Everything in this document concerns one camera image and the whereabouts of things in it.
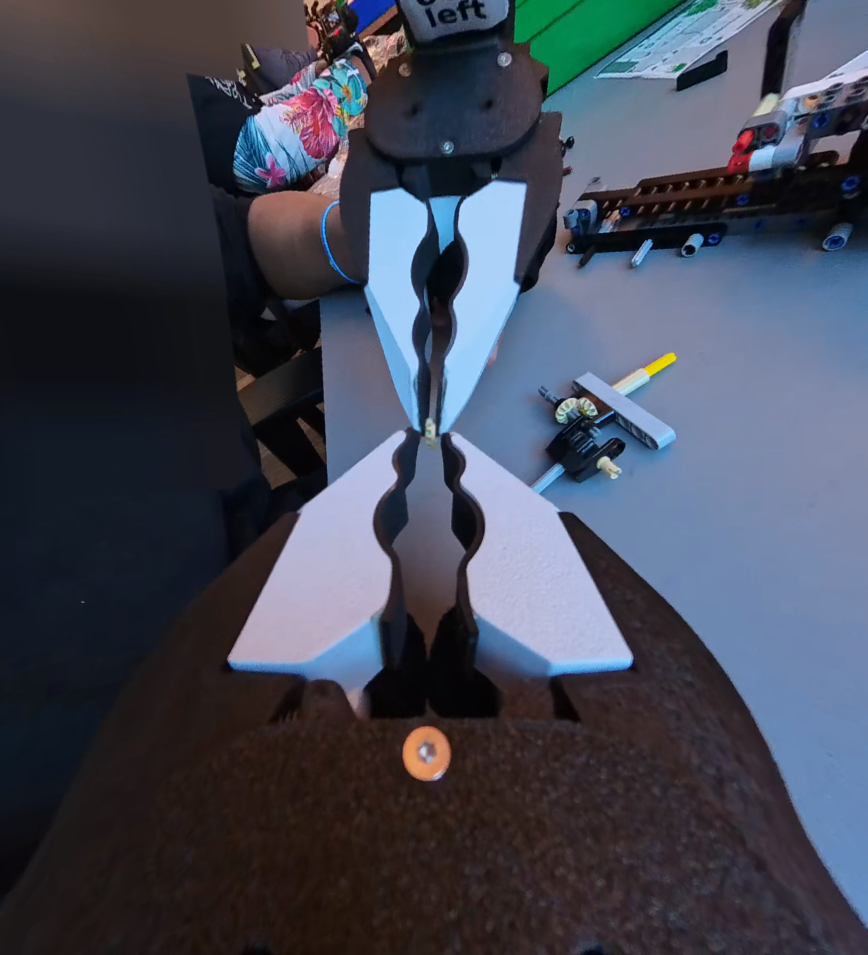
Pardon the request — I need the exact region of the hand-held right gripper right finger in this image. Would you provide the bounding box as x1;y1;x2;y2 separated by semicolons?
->
430;431;635;680

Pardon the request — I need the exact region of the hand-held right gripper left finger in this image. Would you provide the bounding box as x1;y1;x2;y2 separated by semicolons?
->
227;427;429;719

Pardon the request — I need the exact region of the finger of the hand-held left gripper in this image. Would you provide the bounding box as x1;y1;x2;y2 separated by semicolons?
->
365;187;438;434
433;181;530;435

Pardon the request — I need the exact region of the small lego gear assembly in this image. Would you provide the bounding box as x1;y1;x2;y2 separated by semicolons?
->
529;352;679;495

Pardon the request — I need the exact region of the person's left forearm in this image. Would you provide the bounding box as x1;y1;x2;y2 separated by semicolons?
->
246;190;366;301

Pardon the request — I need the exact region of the dark lego model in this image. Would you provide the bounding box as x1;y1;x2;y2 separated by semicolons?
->
303;0;377;64

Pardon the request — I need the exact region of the large lego technic build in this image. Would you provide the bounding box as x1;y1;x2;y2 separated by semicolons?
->
562;56;868;271

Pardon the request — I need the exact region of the lego instruction booklet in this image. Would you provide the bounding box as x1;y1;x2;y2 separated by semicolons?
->
594;0;787;80

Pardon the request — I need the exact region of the blue wristband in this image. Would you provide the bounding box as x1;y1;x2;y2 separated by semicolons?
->
320;200;362;286

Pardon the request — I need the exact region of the green box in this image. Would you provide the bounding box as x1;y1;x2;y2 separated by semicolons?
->
512;0;692;98

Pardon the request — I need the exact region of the floral patterned clothing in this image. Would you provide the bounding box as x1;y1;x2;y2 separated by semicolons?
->
231;58;370;196

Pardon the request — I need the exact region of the black rectangular block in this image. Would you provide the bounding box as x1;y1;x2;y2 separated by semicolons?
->
676;50;730;93

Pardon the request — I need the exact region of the black upright post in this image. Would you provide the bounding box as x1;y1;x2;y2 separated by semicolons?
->
761;0;809;99

